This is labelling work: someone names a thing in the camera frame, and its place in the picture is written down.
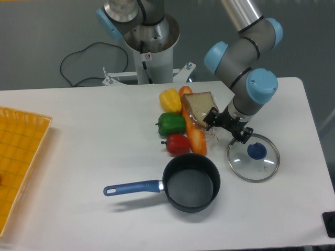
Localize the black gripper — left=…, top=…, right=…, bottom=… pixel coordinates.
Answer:
left=203, top=108, right=254, bottom=144

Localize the bagged toast slice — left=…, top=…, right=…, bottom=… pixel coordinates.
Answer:
left=182, top=92, right=219, bottom=141

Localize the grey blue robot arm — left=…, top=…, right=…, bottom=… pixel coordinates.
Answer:
left=96, top=1, right=283, bottom=143

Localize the orange baguette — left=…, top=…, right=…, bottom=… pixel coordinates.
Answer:
left=181, top=102, right=207, bottom=156

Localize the glass lid blue knob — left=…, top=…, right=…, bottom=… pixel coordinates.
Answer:
left=227, top=133, right=281, bottom=183

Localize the red bell pepper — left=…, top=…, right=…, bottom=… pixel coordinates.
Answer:
left=161, top=134, right=191, bottom=156

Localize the green bell pepper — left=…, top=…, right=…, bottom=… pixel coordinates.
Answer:
left=155, top=112, right=186, bottom=137

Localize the yellow bell pepper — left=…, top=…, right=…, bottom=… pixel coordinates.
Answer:
left=159, top=88, right=182, bottom=114

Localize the dark blue saucepan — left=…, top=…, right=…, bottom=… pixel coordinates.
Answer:
left=103, top=153, right=221, bottom=213

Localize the black corner device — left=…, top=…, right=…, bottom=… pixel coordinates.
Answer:
left=322, top=211, right=335, bottom=238

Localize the yellow plastic basket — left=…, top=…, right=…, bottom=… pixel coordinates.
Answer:
left=1, top=106, right=52, bottom=236

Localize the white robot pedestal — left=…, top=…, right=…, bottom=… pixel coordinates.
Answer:
left=102, top=14, right=197, bottom=87

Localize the black floor cable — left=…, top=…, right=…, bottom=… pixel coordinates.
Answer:
left=60, top=42, right=129, bottom=88

